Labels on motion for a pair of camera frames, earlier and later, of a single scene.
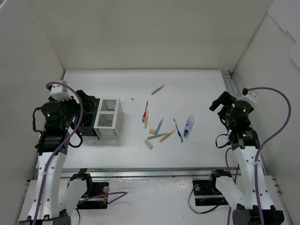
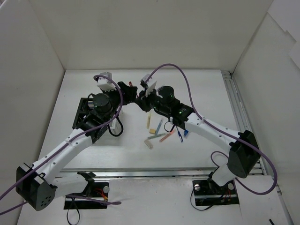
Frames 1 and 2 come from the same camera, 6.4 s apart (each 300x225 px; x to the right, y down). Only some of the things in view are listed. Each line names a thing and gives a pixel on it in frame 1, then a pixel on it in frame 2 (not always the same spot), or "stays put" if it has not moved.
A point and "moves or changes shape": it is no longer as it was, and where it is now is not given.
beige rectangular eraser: [147, 142] stays put
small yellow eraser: [152, 131] stays put
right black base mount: [207, 194] stays put
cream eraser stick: [146, 120] moves or changes shape
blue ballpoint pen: [178, 132] stays put
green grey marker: [159, 135] stays put
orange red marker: [169, 134] stays put
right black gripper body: [221, 101] to [145, 101]
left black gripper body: [87, 118] to [126, 91]
